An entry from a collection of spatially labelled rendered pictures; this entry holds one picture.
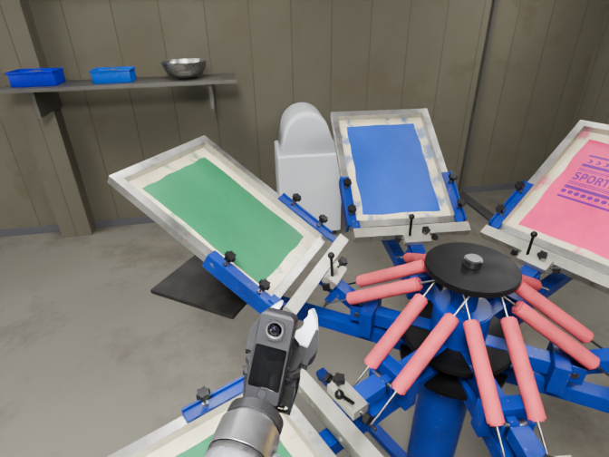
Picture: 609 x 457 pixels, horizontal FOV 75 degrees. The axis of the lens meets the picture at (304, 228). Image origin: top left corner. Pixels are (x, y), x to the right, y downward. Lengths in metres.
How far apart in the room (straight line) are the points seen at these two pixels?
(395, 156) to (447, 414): 1.33
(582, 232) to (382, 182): 0.94
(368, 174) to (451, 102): 2.89
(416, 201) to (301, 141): 1.84
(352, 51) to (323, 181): 1.38
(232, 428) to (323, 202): 3.61
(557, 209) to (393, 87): 2.80
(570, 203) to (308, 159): 2.30
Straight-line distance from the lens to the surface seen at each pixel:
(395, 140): 2.43
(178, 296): 1.94
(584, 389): 1.78
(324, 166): 3.87
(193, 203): 1.73
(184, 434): 1.43
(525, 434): 1.40
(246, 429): 0.49
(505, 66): 5.26
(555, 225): 2.20
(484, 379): 1.37
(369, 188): 2.18
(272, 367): 0.52
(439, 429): 1.91
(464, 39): 4.94
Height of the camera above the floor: 2.10
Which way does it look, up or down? 29 degrees down
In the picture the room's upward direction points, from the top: 1 degrees counter-clockwise
